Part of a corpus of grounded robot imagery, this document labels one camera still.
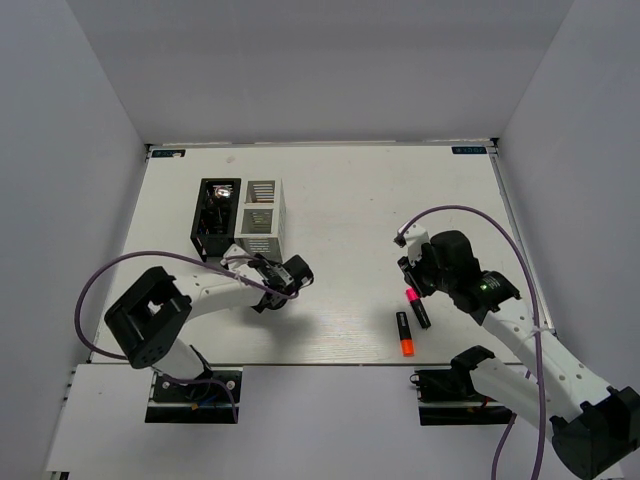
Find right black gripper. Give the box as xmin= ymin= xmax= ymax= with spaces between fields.
xmin=398 ymin=242 xmax=456 ymax=298

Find pink capped black highlighter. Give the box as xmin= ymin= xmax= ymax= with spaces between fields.
xmin=405 ymin=288 xmax=431 ymax=330

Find black handled scissors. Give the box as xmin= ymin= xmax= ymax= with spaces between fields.
xmin=201 ymin=200 xmax=232 ymax=235

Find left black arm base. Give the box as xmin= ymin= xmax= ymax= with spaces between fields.
xmin=145 ymin=368 xmax=243 ymax=425

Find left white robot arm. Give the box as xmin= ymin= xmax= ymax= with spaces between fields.
xmin=104 ymin=245 xmax=314 ymax=399

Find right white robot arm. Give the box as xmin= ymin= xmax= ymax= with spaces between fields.
xmin=395 ymin=225 xmax=639 ymax=479

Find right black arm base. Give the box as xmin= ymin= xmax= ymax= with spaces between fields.
xmin=409 ymin=369 xmax=512 ymax=426

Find white pen holder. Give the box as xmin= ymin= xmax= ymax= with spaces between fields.
xmin=234 ymin=178 xmax=286 ymax=262

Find orange capped black highlighter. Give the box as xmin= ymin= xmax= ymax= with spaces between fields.
xmin=395 ymin=311 xmax=415 ymax=357

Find black pen holder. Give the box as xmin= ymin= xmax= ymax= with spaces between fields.
xmin=190 ymin=178 xmax=242 ymax=262

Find right blue table label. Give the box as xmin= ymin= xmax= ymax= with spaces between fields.
xmin=451 ymin=146 xmax=487 ymax=155

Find blue table label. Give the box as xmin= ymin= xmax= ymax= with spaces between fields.
xmin=451 ymin=146 xmax=487 ymax=155
xmin=151 ymin=149 xmax=186 ymax=158

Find left blue table label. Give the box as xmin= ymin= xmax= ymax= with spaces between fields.
xmin=151 ymin=149 xmax=186 ymax=158

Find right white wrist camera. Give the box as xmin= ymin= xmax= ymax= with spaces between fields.
xmin=394 ymin=222 xmax=430 ymax=264

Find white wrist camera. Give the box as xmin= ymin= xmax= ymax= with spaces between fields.
xmin=220 ymin=244 xmax=253 ymax=271
xmin=394 ymin=222 xmax=430 ymax=264

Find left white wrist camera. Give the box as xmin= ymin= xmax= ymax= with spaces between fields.
xmin=220 ymin=244 xmax=253 ymax=271

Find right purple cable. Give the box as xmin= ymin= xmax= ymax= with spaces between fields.
xmin=397 ymin=204 xmax=551 ymax=480

